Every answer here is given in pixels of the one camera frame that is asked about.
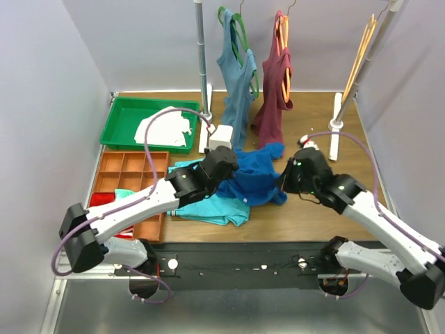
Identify blue tank top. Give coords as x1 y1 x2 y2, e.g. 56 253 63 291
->
216 142 287 207

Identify yellow wooden hanger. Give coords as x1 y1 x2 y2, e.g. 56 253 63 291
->
341 14 380 105

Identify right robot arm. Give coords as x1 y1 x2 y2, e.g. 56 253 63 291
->
277 147 444 310

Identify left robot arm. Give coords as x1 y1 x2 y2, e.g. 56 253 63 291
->
58 146 238 275

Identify maroon hanging tank top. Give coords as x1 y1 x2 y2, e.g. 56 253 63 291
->
251 10 293 149

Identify grey-blue hanging tank top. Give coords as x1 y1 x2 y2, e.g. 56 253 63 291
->
217 9 257 150

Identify green hanger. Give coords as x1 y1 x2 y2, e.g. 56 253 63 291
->
217 6 259 102

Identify orange hanger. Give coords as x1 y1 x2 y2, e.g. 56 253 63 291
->
275 1 296 103

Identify turquoise folded shorts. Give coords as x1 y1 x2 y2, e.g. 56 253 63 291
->
168 179 257 227

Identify left white rack foot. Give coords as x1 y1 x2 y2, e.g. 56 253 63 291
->
198 83 213 154

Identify white garment in tray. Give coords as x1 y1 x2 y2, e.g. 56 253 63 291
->
134 106 192 147

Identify orange compartment organizer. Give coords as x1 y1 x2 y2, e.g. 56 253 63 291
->
88 150 170 244

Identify teal cloth in organizer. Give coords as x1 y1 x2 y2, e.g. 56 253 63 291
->
114 189 134 201

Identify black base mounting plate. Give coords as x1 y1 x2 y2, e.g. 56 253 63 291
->
114 239 390 292

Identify green plastic tray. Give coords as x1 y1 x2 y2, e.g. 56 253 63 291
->
100 97 200 154

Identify left metal rack pole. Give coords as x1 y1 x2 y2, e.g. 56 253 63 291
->
193 0 213 120

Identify metal rack pole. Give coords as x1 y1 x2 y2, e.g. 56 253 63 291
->
193 0 213 120
337 1 403 121

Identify right metal rack pole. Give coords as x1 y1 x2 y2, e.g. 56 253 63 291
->
337 1 403 121

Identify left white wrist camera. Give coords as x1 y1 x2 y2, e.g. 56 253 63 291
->
208 125 233 150

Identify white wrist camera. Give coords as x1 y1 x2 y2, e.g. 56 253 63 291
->
208 125 233 150
298 134 319 150

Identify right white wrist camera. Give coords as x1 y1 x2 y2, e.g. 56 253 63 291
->
298 134 319 150

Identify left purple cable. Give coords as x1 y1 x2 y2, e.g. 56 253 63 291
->
51 107 216 305

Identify aluminium frame rail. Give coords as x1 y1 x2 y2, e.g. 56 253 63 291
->
40 250 161 334

